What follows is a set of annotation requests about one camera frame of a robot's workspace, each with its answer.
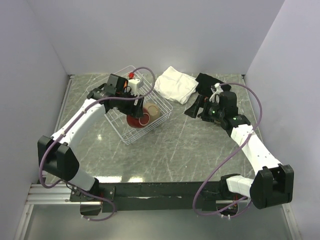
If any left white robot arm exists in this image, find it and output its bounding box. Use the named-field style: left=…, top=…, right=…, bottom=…
left=37, top=72, right=144, bottom=201

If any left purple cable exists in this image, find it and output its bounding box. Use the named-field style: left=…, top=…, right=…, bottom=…
left=38, top=66, right=156, bottom=222

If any white folded cloth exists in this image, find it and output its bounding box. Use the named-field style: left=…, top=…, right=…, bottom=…
left=154, top=66, right=199, bottom=105

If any white wire dish rack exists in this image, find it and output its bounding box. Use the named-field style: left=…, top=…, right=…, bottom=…
left=86, top=65, right=174, bottom=146

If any purple cable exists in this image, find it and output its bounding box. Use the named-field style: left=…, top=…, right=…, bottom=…
left=192, top=82, right=263, bottom=218
left=38, top=66, right=156, bottom=222

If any tan floral bowl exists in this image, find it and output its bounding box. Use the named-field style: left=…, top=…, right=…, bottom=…
left=143, top=102, right=161, bottom=124

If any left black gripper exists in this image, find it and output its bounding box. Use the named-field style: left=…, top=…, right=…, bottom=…
left=115, top=88, right=144, bottom=118

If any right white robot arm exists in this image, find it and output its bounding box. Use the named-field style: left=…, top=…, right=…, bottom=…
left=185, top=91, right=294, bottom=209

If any black folded cloth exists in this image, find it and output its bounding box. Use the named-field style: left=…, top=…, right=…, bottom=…
left=195, top=73, right=224, bottom=98

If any aluminium frame rail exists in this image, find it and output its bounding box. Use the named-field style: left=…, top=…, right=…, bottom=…
left=15, top=73, right=76, bottom=240

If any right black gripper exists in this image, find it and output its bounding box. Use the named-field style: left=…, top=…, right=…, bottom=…
left=184, top=95, right=225, bottom=123

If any black base beam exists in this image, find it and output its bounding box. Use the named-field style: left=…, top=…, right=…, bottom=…
left=97, top=181, right=240, bottom=213

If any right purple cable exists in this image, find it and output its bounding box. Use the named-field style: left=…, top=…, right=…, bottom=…
left=192, top=82, right=263, bottom=218

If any red ceramic bowl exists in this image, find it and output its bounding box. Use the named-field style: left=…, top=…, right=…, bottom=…
left=126, top=112, right=150, bottom=129

